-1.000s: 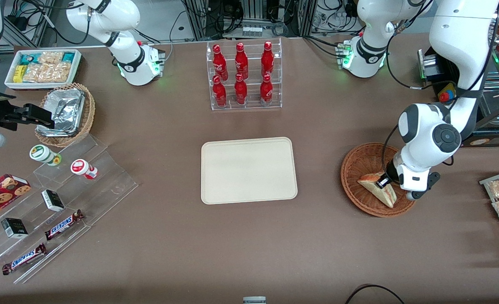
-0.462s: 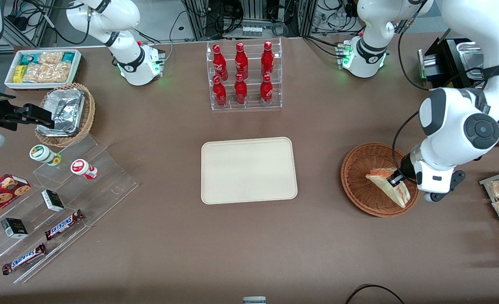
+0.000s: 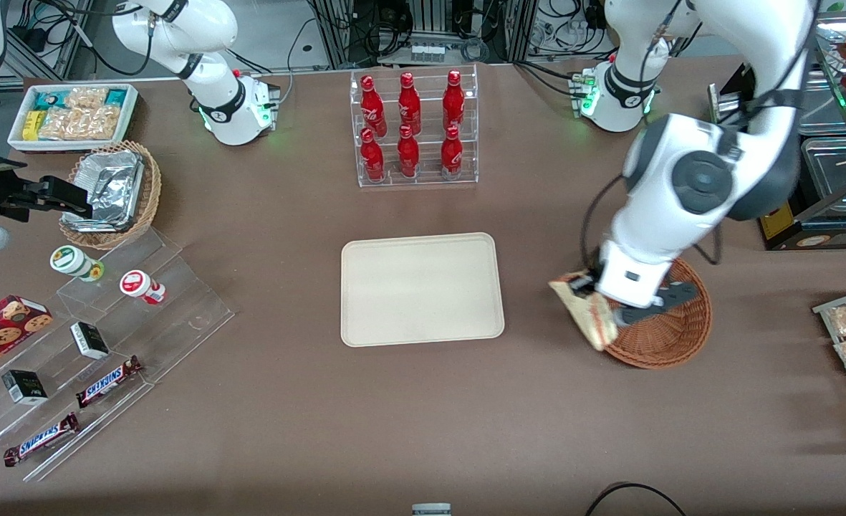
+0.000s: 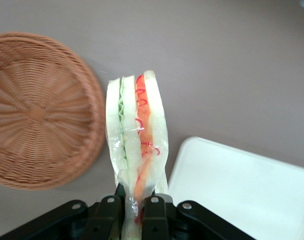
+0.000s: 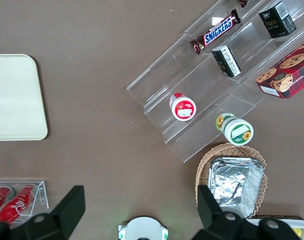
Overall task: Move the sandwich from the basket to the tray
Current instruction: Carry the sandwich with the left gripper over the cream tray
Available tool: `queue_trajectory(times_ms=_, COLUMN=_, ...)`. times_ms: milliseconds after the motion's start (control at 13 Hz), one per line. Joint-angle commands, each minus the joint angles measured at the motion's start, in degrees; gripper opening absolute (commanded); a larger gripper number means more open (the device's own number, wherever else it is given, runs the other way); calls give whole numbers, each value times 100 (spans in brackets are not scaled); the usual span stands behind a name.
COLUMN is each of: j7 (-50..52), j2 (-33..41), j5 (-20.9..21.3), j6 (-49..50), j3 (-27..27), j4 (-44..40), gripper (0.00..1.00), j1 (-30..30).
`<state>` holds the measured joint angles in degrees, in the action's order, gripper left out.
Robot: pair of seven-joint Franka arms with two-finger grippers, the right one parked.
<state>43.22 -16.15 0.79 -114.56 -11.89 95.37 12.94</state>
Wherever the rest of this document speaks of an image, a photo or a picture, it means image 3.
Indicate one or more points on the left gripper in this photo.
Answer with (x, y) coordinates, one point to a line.
(582, 284)

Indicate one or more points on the triangular sandwich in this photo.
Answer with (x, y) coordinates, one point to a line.
(598, 322)

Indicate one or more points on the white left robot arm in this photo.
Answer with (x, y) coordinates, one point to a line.
(652, 215)

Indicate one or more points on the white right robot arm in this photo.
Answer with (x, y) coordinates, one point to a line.
(226, 107)

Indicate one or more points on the aluminium foil tray stack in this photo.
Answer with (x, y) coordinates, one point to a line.
(111, 186)

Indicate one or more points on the wicker basket holding foil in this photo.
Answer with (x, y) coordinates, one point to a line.
(152, 193)

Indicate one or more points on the round brown wicker basket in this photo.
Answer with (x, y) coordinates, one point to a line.
(673, 340)

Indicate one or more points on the beige rectangular serving tray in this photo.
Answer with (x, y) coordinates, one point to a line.
(422, 290)

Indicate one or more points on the green lid yogurt cup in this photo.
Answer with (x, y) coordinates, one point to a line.
(71, 261)

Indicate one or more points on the white rectangular snack bin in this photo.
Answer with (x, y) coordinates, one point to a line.
(18, 140)

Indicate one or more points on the large clear cracker bag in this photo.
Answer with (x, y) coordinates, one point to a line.
(79, 123)

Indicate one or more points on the yellow snack pack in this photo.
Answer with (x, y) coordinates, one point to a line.
(31, 125)

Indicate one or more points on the teal snack pack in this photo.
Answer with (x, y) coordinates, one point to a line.
(116, 97)
(50, 100)

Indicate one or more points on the small clear cracker bag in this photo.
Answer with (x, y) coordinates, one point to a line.
(86, 97)

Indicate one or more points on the red lid yogurt cup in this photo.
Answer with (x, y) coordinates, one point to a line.
(137, 284)

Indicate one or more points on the small black carton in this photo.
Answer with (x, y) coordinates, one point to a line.
(89, 340)
(24, 387)

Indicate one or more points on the red chocolate cookie box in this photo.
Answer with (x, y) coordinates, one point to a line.
(0, 333)

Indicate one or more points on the clear acrylic stepped stand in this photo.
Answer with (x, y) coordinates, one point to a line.
(179, 319)

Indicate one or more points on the red cola bottle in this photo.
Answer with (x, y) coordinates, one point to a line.
(373, 107)
(453, 100)
(372, 158)
(408, 154)
(452, 154)
(409, 104)

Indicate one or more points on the Snickers chocolate bar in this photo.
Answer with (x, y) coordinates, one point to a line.
(107, 382)
(39, 439)

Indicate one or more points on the yellow emergency stop box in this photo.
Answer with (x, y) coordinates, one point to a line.
(777, 223)

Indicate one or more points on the clear acrylic bottle rack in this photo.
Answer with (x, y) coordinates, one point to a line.
(426, 104)

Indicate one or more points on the black food display case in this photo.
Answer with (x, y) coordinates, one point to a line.
(824, 236)

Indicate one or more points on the small grey device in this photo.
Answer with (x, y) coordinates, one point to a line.
(431, 510)

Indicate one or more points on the stainless steel pan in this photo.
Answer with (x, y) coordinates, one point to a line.
(845, 172)
(824, 115)

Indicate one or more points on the aluminium equipment rack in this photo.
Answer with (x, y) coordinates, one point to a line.
(337, 36)

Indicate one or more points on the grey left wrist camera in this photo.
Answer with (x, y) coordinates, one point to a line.
(670, 294)

